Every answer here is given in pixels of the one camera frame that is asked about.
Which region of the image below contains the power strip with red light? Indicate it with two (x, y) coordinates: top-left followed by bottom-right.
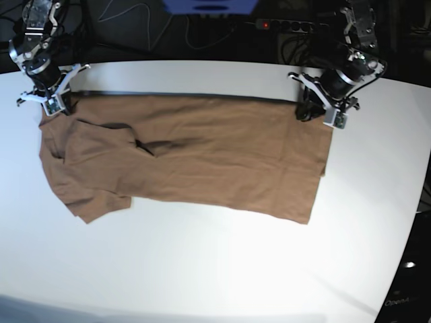
(253, 19), (330, 34)

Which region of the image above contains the brown T-shirt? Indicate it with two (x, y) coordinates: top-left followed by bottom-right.
(40, 95), (333, 224)

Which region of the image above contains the blue plastic object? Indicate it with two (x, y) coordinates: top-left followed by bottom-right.
(163, 0), (259, 15)

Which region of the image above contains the black OpenArm box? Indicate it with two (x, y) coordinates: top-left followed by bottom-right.
(375, 211), (431, 323)

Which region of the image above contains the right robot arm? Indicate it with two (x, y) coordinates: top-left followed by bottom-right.
(8, 1), (90, 116)

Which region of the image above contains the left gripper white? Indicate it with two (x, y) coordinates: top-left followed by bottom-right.
(288, 70), (360, 129)

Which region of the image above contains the white cable on floor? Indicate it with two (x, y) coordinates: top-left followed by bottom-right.
(97, 0), (236, 51)

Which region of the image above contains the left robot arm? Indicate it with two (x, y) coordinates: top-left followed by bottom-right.
(288, 1), (387, 129)

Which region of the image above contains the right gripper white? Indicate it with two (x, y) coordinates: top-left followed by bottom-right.
(16, 63), (90, 116)

